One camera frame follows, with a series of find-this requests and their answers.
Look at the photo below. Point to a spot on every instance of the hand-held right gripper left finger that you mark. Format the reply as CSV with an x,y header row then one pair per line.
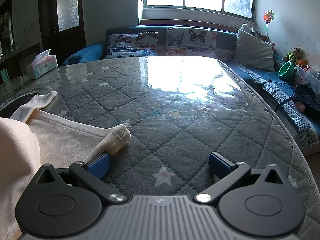
x,y
100,166

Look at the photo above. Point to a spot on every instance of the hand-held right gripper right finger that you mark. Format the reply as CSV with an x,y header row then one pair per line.
x,y
218,162

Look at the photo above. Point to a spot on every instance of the cream garment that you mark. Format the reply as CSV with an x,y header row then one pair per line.
x,y
62,135

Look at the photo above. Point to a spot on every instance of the dark blue clothing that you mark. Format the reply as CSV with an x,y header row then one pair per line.
x,y
310,97

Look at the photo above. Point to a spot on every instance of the green bowl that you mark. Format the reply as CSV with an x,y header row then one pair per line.
x,y
285,71

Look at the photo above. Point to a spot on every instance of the blue sofa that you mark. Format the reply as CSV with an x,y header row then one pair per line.
x,y
85,53

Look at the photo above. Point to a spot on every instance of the white tissue box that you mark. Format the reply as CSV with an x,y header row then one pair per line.
x,y
42,67

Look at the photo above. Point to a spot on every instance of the grey pillow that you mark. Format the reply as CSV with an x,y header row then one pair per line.
x,y
252,51

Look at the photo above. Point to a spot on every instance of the butterfly print pillow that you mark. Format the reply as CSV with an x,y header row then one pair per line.
x,y
130,45
190,42

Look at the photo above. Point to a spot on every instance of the dark wooden door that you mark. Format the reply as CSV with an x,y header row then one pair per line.
x,y
71,43

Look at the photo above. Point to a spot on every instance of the clear plastic container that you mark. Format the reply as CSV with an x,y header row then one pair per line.
x,y
310,76

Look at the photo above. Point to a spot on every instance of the orange plush toy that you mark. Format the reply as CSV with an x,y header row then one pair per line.
x,y
302,63

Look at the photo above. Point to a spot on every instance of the teddy bear toy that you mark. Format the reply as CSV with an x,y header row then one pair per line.
x,y
296,53

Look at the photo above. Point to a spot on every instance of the black white plush toy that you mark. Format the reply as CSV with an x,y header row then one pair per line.
x,y
257,33

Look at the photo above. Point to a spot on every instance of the colourful pinwheel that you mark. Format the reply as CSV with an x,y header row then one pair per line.
x,y
268,16

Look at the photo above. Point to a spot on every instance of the dark wooden cabinet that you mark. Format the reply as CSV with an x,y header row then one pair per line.
x,y
7,30

